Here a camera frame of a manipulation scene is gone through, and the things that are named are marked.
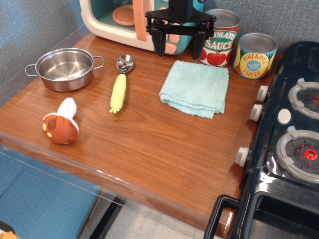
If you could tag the light blue folded cloth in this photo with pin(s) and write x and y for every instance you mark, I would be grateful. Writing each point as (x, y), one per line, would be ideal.
(196, 89)

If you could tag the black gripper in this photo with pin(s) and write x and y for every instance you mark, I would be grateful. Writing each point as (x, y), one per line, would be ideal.
(183, 19)

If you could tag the toy microwave teal and cream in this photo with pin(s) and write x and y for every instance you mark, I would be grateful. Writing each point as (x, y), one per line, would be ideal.
(122, 21)

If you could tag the pineapple slices can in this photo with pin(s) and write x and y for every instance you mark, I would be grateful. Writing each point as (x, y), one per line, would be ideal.
(255, 55)

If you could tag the orange object bottom left corner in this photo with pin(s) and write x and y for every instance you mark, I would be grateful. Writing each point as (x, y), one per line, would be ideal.
(7, 232)

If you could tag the white stove knob middle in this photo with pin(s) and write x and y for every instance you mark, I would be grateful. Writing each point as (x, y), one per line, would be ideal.
(256, 112)

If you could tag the brown plush mushroom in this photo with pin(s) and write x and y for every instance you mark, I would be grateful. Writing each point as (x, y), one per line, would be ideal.
(60, 127)

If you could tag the white stove knob top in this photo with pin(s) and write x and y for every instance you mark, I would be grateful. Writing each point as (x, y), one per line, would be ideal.
(262, 92)

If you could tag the black toy stove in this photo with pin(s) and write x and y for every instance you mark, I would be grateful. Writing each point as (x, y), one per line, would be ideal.
(280, 185)

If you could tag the white stove knob bottom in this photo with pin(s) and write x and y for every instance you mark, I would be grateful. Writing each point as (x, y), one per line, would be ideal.
(241, 156)

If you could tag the white stove knob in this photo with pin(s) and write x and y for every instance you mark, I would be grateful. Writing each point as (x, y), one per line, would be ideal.
(262, 92)
(256, 112)
(241, 156)

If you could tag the tomato sauce can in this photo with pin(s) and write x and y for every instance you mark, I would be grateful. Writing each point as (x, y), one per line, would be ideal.
(218, 49)

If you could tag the stainless steel pot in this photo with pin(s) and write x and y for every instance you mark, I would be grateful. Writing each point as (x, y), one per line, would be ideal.
(65, 69)

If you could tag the metal spoon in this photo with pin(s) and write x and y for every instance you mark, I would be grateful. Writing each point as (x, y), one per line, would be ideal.
(124, 63)

